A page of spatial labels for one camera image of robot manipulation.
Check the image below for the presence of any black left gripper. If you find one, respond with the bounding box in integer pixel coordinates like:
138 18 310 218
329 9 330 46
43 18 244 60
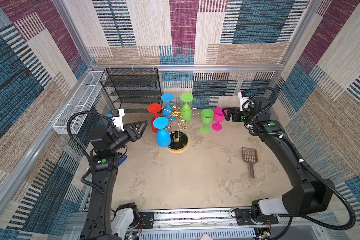
108 121 147 155

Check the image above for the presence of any pink wine glass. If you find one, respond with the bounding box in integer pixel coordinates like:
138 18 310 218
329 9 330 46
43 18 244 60
212 107 225 132

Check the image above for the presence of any green wine glass front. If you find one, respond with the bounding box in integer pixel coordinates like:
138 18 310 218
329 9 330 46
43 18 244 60
200 109 214 134

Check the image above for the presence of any green wine glass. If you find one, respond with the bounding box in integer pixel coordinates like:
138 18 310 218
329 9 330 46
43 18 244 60
200 109 214 134
181 93 194 121

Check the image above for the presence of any blue wine glass front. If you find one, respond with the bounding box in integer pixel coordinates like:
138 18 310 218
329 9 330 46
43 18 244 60
153 117 171 148

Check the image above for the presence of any blue wine glass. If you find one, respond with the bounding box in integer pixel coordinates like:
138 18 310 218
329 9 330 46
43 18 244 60
153 117 171 148
161 93 175 118

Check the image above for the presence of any red wine glass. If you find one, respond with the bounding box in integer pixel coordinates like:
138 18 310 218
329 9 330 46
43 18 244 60
147 104 162 134

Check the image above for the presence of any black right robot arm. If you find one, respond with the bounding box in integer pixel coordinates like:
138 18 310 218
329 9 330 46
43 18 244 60
223 87 356 231

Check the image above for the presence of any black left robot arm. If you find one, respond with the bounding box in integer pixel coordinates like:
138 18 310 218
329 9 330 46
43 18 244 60
80 113 148 240

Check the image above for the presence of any blue wine glass back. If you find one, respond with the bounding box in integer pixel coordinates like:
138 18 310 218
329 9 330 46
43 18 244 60
161 93 175 118

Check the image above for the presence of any black mesh shelf rack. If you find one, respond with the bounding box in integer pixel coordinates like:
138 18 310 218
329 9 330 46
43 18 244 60
100 68 163 113

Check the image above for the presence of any green wine glass back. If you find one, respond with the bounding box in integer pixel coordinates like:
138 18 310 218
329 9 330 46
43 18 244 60
181 93 194 121

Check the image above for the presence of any blue object at left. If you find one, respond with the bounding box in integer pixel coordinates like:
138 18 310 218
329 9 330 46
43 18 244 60
119 153 127 166

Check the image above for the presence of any brown slotted scoop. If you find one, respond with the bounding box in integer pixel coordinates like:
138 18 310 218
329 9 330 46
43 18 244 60
242 148 258 179

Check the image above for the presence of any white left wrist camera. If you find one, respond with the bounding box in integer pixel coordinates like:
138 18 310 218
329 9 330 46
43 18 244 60
107 109 125 132

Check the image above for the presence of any white wire mesh basket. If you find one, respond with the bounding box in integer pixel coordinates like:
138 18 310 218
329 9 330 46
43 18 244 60
53 71 103 134

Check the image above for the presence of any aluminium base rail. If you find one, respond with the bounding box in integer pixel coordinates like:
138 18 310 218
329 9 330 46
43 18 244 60
63 207 330 240

